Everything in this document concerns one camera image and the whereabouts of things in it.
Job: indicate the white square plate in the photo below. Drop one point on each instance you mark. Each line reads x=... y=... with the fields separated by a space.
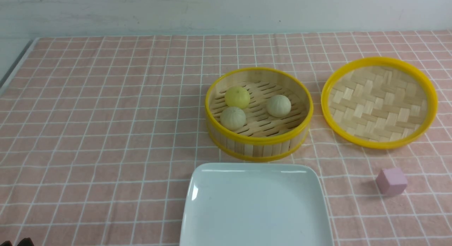
x=255 y=204

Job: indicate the pink checkered tablecloth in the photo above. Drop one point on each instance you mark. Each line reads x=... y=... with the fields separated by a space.
x=100 y=135

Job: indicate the pink cube block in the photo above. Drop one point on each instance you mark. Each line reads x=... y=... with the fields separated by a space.
x=391 y=182

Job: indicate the bamboo steamer basket yellow rim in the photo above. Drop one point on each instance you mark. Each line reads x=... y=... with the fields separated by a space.
x=263 y=137

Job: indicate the woven bamboo steamer lid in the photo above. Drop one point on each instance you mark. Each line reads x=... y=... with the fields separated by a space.
x=379 y=103

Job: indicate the white steamed bun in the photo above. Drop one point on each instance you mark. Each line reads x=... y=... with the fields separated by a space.
x=233 y=118
x=278 y=106

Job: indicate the yellow steamed bun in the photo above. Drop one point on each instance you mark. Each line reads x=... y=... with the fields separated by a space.
x=237 y=96

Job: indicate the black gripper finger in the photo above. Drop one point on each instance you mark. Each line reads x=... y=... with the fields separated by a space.
x=26 y=242

